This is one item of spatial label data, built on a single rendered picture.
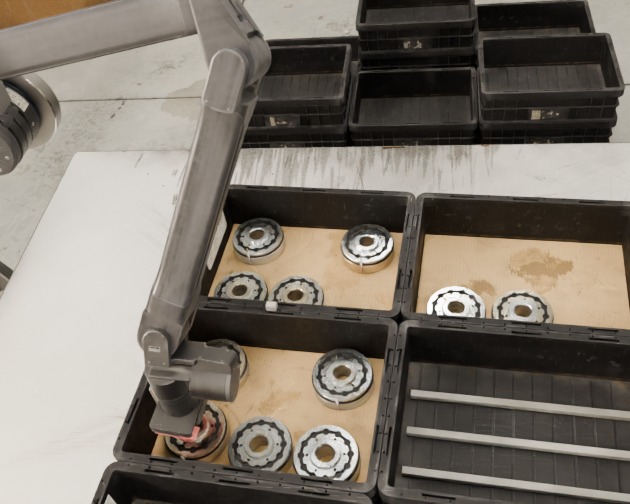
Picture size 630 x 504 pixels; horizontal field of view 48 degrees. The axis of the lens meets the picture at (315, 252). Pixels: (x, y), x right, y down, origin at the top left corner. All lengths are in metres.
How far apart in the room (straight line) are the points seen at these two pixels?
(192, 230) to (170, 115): 2.43
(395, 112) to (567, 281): 1.24
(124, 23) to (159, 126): 2.42
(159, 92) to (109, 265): 1.87
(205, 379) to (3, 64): 0.47
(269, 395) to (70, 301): 0.61
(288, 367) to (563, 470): 0.47
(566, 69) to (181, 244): 1.78
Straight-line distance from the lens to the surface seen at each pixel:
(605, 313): 1.35
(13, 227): 3.07
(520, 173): 1.77
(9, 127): 1.39
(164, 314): 0.96
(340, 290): 1.35
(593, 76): 2.46
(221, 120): 0.85
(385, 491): 1.04
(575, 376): 1.27
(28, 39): 0.93
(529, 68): 2.48
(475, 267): 1.38
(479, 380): 1.24
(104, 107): 3.51
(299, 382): 1.25
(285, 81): 2.49
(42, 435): 1.51
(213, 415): 1.21
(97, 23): 0.89
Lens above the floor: 1.88
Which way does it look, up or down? 48 degrees down
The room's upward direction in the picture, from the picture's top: 10 degrees counter-clockwise
